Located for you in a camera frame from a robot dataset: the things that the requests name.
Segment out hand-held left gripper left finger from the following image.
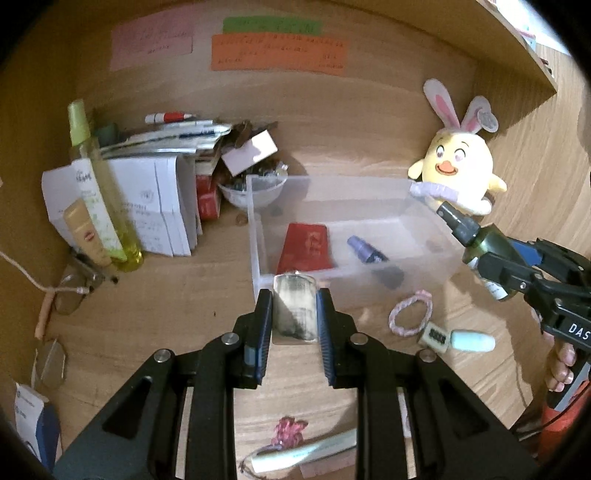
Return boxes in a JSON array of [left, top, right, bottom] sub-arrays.
[[54, 288, 274, 480]]

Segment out small white cardboard box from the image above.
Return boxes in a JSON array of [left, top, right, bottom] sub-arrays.
[[221, 130, 279, 176]]

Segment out eyeglasses with cord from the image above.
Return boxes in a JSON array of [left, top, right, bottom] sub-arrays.
[[0, 251, 90, 340]]

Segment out clear plastic piece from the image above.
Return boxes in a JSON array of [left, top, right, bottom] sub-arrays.
[[32, 339, 68, 391]]

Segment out wooden shelf board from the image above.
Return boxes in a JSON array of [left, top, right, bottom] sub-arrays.
[[475, 0, 559, 93]]

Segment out cream mahjong tile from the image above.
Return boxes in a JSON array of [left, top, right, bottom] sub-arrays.
[[418, 322, 450, 355]]

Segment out white and teal tube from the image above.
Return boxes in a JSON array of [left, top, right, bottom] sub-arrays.
[[240, 428, 358, 474]]

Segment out pink paper note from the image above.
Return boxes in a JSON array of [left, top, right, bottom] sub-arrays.
[[110, 21, 194, 71]]

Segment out green paper note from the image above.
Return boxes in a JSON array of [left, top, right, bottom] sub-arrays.
[[222, 17, 321, 36]]

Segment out person's right hand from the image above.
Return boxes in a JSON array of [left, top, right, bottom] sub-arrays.
[[544, 332, 578, 393]]

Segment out pink braided hair tie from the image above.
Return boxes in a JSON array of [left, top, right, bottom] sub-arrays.
[[388, 290, 435, 337]]

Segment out white bowl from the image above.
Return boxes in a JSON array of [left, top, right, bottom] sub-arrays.
[[217, 178, 289, 210]]

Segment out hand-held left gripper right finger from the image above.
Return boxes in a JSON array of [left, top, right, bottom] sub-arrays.
[[315, 287, 539, 480]]

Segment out red box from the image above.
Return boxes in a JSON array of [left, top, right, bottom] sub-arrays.
[[196, 173, 221, 221]]

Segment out pile of papers and packets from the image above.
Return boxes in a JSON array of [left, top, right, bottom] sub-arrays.
[[99, 117, 234, 160]]

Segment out pink hair clip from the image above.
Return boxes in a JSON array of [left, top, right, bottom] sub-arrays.
[[274, 416, 309, 448]]

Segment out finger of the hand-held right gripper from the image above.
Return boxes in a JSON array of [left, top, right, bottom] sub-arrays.
[[510, 237, 591, 287], [478, 253, 555, 301]]

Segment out clear plastic storage bin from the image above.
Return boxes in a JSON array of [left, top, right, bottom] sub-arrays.
[[245, 173, 467, 303]]

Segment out dark green spray bottle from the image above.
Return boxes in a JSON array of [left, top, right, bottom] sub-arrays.
[[436, 202, 513, 301]]

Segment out red booklet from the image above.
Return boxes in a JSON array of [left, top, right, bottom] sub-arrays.
[[276, 223, 334, 274]]

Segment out orange paper note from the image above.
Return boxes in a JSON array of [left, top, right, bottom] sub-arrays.
[[211, 33, 348, 76]]

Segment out clear glass jar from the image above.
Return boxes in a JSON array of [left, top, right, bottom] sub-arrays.
[[271, 273, 319, 346]]

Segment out red and white marker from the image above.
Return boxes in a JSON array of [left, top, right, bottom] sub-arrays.
[[144, 111, 199, 124]]

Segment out tall yellow-green spray bottle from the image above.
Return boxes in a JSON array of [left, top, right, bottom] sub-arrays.
[[67, 99, 145, 273]]

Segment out yellow chick plush toy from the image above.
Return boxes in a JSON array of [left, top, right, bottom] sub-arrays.
[[407, 78, 508, 217]]

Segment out pile of small metal items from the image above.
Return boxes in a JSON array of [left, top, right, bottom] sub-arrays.
[[249, 159, 289, 178]]

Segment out white printed paper stack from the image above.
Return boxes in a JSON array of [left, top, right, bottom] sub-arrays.
[[41, 154, 204, 257]]

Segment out small beige tube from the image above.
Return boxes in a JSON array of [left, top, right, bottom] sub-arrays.
[[63, 199, 113, 268]]

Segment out light blue small tube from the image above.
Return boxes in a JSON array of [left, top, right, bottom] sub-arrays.
[[449, 329, 496, 354]]

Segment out blue and white box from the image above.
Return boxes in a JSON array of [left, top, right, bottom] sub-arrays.
[[14, 382, 63, 472]]

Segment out small purple bottle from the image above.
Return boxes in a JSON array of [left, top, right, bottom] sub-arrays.
[[346, 235, 389, 265]]

